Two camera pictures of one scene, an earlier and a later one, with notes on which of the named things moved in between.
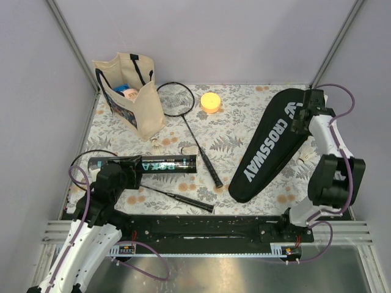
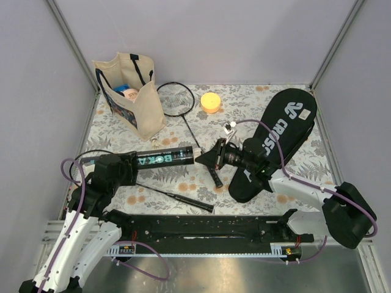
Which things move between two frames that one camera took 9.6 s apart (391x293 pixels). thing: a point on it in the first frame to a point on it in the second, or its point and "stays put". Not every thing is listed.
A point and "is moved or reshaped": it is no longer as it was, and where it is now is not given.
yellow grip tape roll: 210,102 stays put
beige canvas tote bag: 145,116 stays put
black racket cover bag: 271,144 stays put
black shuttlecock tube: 154,164 is moved or reshaped
